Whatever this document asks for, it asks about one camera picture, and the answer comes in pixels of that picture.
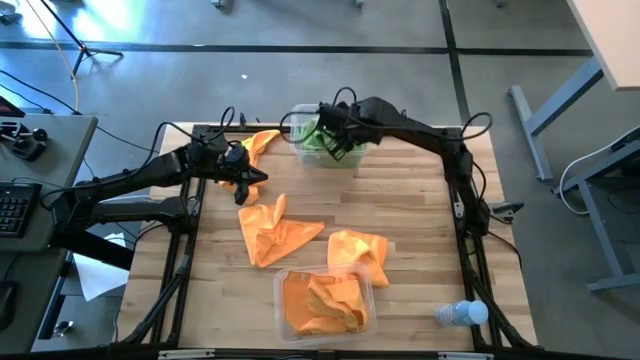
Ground orange microfiber towel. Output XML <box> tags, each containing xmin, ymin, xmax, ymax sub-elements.
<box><xmin>326</xmin><ymin>228</ymin><xmax>391</xmax><ymax>289</ymax></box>
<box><xmin>237</xmin><ymin>192</ymin><xmax>326</xmax><ymax>269</ymax></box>
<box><xmin>304</xmin><ymin>273</ymin><xmax>371</xmax><ymax>335</ymax></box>
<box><xmin>218</xmin><ymin>128</ymin><xmax>282</xmax><ymax>206</ymax></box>
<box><xmin>281</xmin><ymin>271</ymin><xmax>321</xmax><ymax>335</ymax></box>

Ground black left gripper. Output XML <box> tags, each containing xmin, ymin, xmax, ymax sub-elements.
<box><xmin>217</xmin><ymin>141</ymin><xmax>270</xmax><ymax>207</ymax></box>

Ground black support beam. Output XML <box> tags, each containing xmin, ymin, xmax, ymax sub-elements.
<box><xmin>48</xmin><ymin>219</ymin><xmax>136</xmax><ymax>272</ymax></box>

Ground white paper sheet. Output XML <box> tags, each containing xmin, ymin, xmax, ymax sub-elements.
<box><xmin>72</xmin><ymin>232</ymin><xmax>131</xmax><ymax>302</ymax></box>

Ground black computer mouse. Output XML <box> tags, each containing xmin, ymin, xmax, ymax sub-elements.
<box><xmin>0</xmin><ymin>280</ymin><xmax>17</xmax><ymax>331</ymax></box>

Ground clear plastic bin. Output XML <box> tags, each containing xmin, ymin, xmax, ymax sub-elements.
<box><xmin>273</xmin><ymin>263</ymin><xmax>377</xmax><ymax>346</ymax></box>
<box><xmin>289</xmin><ymin>103</ymin><xmax>372</xmax><ymax>170</ymax></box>

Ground black tripod stand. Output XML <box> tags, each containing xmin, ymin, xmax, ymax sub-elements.
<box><xmin>39</xmin><ymin>0</ymin><xmax>125</xmax><ymax>76</ymax></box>

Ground grey table frame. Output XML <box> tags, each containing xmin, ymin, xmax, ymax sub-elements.
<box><xmin>552</xmin><ymin>124</ymin><xmax>640</xmax><ymax>294</ymax></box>

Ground black clamp handle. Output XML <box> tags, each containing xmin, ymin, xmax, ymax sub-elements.
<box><xmin>489</xmin><ymin>200</ymin><xmax>525</xmax><ymax>220</ymax></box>

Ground black aluminium table frame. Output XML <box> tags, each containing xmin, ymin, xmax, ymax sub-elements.
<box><xmin>117</xmin><ymin>122</ymin><xmax>539</xmax><ymax>360</ymax></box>

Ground light wooden table top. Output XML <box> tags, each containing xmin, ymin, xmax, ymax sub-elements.
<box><xmin>566</xmin><ymin>0</ymin><xmax>640</xmax><ymax>92</ymax></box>

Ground grey desk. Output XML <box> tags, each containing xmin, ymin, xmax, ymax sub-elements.
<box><xmin>0</xmin><ymin>113</ymin><xmax>99</xmax><ymax>354</ymax></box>

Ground yellow cable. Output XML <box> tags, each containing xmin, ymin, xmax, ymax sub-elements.
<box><xmin>24</xmin><ymin>0</ymin><xmax>80</xmax><ymax>114</ymax></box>

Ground black desk clamp device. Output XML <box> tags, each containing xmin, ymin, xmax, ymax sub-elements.
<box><xmin>0</xmin><ymin>119</ymin><xmax>50</xmax><ymax>162</ymax></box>

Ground blue plastic water bottle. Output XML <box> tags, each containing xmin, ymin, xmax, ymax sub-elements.
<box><xmin>433</xmin><ymin>299</ymin><xmax>490</xmax><ymax>327</ymax></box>

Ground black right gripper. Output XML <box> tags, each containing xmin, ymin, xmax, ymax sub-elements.
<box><xmin>317</xmin><ymin>102</ymin><xmax>374</xmax><ymax>162</ymax></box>

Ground grey table leg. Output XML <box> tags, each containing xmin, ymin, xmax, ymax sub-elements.
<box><xmin>508</xmin><ymin>55</ymin><xmax>605</xmax><ymax>182</ymax></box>

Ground black keyboard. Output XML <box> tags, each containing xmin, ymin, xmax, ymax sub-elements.
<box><xmin>0</xmin><ymin>182</ymin><xmax>44</xmax><ymax>239</ymax></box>

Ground white cable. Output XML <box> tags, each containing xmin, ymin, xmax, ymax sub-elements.
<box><xmin>557</xmin><ymin>142</ymin><xmax>640</xmax><ymax>217</ymax></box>

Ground black box with red stripe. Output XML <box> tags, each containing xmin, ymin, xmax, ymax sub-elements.
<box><xmin>0</xmin><ymin>94</ymin><xmax>26</xmax><ymax>119</ymax></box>

